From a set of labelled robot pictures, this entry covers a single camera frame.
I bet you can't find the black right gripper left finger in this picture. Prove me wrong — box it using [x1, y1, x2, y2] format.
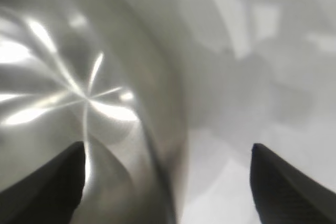
[0, 141, 87, 224]

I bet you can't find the stainless steel mixing bowl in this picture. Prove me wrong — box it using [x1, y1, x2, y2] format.
[0, 0, 192, 224]

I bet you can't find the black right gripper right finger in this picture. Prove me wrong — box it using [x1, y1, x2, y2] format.
[249, 143, 336, 224]

